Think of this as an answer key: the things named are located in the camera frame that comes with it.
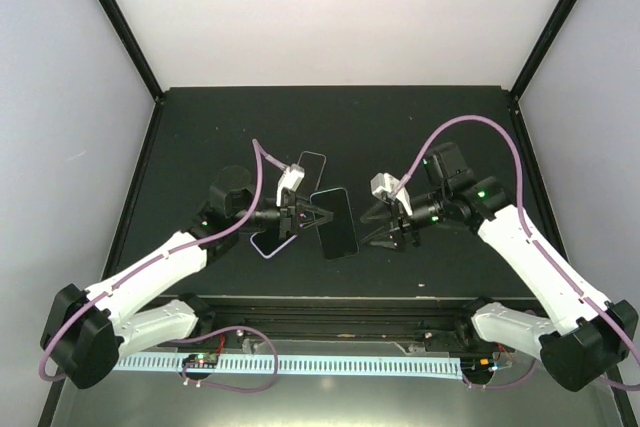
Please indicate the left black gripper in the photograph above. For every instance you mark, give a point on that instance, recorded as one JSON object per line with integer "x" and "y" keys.
{"x": 288, "y": 213}

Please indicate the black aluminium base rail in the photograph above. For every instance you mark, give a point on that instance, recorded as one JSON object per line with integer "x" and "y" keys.
{"x": 438, "y": 324}

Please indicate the right frame post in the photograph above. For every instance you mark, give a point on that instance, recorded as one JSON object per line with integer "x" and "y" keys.
{"x": 548, "y": 35}

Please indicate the white slotted cable duct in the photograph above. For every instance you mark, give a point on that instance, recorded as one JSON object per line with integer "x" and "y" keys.
{"x": 310, "y": 365}

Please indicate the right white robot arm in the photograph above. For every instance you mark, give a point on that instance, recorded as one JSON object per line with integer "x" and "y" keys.
{"x": 582, "y": 334}

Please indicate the phone in purple case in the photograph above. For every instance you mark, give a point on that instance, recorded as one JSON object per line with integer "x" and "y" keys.
{"x": 268, "y": 244}

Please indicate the frame post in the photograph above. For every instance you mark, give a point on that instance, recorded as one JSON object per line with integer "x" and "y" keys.
{"x": 548, "y": 35}
{"x": 127, "y": 38}

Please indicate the right small circuit board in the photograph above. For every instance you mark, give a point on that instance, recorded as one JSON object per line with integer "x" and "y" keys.
{"x": 479, "y": 364}

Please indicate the clear phone case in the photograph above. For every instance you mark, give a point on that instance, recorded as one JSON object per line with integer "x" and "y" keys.
{"x": 313, "y": 164}

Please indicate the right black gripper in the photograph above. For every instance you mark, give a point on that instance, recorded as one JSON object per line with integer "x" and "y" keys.
{"x": 398, "y": 218}

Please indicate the left small circuit board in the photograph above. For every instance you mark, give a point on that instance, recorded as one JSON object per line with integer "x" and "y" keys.
{"x": 200, "y": 361}

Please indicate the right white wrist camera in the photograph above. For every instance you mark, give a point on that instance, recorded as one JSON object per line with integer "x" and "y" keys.
{"x": 383, "y": 185}

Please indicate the left frame post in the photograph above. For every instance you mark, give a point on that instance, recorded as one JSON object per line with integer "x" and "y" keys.
{"x": 127, "y": 38}

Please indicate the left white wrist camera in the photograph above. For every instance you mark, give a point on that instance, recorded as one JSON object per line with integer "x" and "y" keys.
{"x": 290, "y": 180}

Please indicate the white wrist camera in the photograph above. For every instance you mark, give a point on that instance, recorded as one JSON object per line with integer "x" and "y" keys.
{"x": 383, "y": 185}
{"x": 290, "y": 180}

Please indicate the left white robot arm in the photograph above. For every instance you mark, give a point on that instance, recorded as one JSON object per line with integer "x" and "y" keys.
{"x": 88, "y": 331}

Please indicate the small circuit board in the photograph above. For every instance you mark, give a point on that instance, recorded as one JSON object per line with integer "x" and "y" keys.
{"x": 200, "y": 361}
{"x": 479, "y": 364}

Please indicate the phone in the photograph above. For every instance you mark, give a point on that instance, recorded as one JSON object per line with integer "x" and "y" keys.
{"x": 338, "y": 236}
{"x": 268, "y": 244}

